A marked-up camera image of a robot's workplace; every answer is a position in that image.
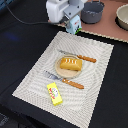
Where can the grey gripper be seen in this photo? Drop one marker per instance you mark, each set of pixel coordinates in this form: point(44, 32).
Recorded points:
point(74, 8)

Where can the white milk carton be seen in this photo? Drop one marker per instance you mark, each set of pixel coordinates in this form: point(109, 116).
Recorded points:
point(74, 25)

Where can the orange bread loaf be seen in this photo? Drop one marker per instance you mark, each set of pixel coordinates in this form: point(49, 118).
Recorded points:
point(71, 64)

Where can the yellow butter box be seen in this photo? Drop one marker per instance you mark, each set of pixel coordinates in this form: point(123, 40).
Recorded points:
point(54, 94)

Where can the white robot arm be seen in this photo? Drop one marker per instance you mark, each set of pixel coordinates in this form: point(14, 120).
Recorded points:
point(55, 10)

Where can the beige bowl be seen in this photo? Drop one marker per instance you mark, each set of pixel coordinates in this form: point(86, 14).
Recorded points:
point(122, 15)

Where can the round wooden plate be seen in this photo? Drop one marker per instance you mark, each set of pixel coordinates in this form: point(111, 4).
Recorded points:
point(65, 72)

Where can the grey pot with lid handles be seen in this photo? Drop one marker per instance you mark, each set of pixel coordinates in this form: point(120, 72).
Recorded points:
point(92, 12)

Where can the knife with wooden handle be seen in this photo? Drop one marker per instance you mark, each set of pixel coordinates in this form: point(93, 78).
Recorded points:
point(80, 56)

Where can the fork with wooden handle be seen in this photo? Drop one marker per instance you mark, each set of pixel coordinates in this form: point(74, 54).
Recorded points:
point(66, 81)

